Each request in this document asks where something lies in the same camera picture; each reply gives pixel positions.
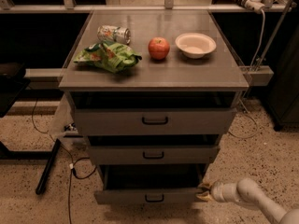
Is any dark cabinet at right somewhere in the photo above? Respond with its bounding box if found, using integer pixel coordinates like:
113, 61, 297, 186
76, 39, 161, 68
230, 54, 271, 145
265, 27, 299, 131

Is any crushed soda can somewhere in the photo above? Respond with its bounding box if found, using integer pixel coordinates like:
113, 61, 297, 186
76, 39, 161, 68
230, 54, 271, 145
97, 25, 131, 45

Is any black desk frame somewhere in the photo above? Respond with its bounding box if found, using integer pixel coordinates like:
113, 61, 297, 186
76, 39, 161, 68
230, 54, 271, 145
0, 63, 61, 195

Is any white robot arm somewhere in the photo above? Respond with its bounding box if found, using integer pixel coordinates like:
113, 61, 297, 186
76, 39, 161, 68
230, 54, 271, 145
195, 178, 299, 224

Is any grey middle drawer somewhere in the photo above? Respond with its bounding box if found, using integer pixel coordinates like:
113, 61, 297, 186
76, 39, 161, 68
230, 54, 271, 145
88, 135, 219, 165

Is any white paper bowl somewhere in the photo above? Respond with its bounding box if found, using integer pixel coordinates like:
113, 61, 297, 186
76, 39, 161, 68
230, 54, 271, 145
175, 33, 217, 59

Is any black floor cable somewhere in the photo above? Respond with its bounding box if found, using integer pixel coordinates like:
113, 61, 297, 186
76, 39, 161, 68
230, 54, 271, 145
30, 97, 97, 224

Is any grey top drawer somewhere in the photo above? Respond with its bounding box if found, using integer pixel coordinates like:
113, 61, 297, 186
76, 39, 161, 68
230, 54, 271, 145
70, 91, 236, 136

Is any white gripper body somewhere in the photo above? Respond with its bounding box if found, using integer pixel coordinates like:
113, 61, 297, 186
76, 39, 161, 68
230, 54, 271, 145
210, 181, 237, 203

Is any grey bottom drawer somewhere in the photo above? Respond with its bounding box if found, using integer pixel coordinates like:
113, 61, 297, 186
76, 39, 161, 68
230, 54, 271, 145
94, 164, 206, 204

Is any grey drawer cabinet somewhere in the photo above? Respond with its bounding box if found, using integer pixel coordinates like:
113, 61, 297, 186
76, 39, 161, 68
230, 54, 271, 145
58, 8, 249, 191

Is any green chip bag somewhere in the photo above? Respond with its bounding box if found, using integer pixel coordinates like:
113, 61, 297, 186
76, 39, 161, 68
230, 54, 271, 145
74, 40, 142, 74

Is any grey metal rail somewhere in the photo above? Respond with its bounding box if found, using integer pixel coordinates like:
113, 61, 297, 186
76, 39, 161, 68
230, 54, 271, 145
240, 65, 274, 87

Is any red apple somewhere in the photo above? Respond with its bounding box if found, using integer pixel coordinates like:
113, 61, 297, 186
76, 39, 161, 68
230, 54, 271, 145
148, 37, 170, 60

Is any grey drawer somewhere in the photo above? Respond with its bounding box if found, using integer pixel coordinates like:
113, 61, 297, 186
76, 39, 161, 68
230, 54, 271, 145
88, 135, 219, 165
70, 91, 236, 136
94, 164, 206, 204

